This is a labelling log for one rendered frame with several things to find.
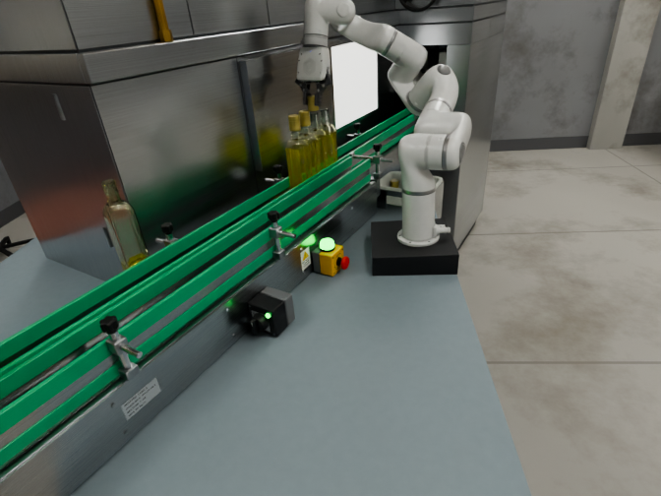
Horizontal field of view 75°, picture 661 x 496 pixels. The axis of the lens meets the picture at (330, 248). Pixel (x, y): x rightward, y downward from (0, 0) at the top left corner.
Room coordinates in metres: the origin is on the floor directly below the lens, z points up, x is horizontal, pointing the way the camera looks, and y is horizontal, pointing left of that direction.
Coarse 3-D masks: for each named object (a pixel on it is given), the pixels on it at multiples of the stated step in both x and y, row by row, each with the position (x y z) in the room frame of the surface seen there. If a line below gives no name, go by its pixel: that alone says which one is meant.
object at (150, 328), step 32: (320, 192) 1.18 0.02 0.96; (352, 192) 1.34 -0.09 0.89; (288, 224) 1.03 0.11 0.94; (256, 256) 0.92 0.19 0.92; (192, 288) 0.75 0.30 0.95; (224, 288) 0.82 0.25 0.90; (160, 320) 0.67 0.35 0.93; (96, 352) 0.56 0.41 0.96; (64, 384) 0.51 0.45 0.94; (96, 384) 0.55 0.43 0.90; (0, 416) 0.44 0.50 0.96; (32, 416) 0.46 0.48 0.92; (64, 416) 0.49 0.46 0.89; (0, 448) 0.42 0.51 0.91
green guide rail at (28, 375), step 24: (336, 168) 1.40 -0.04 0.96; (312, 192) 1.27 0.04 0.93; (264, 216) 1.07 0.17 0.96; (216, 240) 0.93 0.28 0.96; (240, 240) 0.98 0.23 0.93; (192, 264) 0.84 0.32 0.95; (144, 288) 0.74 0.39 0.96; (168, 288) 0.78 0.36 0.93; (120, 312) 0.68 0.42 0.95; (72, 336) 0.61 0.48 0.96; (96, 336) 0.64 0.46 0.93; (48, 360) 0.56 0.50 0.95; (72, 360) 0.59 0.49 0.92; (0, 384) 0.50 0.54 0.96; (24, 384) 0.53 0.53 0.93; (0, 408) 0.49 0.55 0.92
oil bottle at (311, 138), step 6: (306, 138) 1.35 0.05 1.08; (312, 138) 1.36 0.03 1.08; (312, 144) 1.35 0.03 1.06; (312, 150) 1.35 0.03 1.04; (318, 150) 1.38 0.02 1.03; (312, 156) 1.35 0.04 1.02; (318, 156) 1.37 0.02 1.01; (312, 162) 1.34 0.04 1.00; (318, 162) 1.37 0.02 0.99; (312, 168) 1.34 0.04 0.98; (318, 168) 1.37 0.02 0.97; (312, 174) 1.34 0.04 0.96
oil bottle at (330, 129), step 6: (324, 126) 1.45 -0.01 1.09; (330, 126) 1.46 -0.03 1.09; (330, 132) 1.45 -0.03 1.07; (330, 138) 1.44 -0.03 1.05; (330, 144) 1.44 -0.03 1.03; (336, 144) 1.47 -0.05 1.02; (330, 150) 1.44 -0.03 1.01; (336, 150) 1.47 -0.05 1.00; (330, 156) 1.44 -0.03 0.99; (336, 156) 1.47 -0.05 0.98; (330, 162) 1.44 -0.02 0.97
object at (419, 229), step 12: (408, 204) 1.11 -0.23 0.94; (420, 204) 1.09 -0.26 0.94; (432, 204) 1.10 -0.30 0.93; (408, 216) 1.11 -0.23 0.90; (420, 216) 1.09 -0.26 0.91; (432, 216) 1.10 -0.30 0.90; (408, 228) 1.11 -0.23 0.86; (420, 228) 1.09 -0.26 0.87; (432, 228) 1.10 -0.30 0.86; (444, 228) 1.11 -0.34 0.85; (408, 240) 1.10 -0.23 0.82; (420, 240) 1.09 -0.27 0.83; (432, 240) 1.09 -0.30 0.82
